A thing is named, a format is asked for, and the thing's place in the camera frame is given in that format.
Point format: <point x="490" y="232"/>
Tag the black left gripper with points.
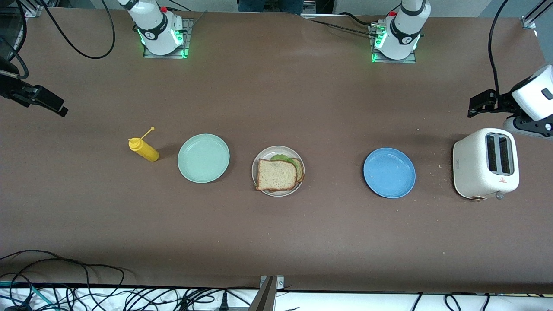
<point x="503" y="102"/>

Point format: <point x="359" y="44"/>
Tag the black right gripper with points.
<point x="13" y="91"/>

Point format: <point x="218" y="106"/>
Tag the yellow mustard squeeze bottle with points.
<point x="147" y="151"/>

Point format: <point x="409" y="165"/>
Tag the brown toast bread slice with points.
<point x="276" y="175"/>
<point x="301" y="170"/>

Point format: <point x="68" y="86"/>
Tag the green lettuce leaf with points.
<point x="281" y="157"/>

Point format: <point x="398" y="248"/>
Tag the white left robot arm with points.
<point x="404" y="26"/>

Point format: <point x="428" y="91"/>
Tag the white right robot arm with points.
<point x="153" y="21"/>

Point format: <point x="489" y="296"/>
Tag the blue plate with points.
<point x="389" y="172"/>

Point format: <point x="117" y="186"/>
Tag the mint green plate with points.
<point x="203" y="157"/>

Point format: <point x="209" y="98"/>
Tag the beige plate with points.
<point x="276" y="150"/>

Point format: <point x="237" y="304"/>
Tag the white toaster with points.
<point x="471" y="164"/>

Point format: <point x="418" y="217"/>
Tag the person legs in jeans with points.
<point x="270" y="5"/>

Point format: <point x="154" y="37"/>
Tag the black power plug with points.
<point x="224" y="302"/>

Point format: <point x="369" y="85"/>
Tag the aluminium frame profile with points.
<point x="30" y="11"/>
<point x="529" y="20"/>

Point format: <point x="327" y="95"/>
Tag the grey metal bracket beam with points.
<point x="265" y="298"/>

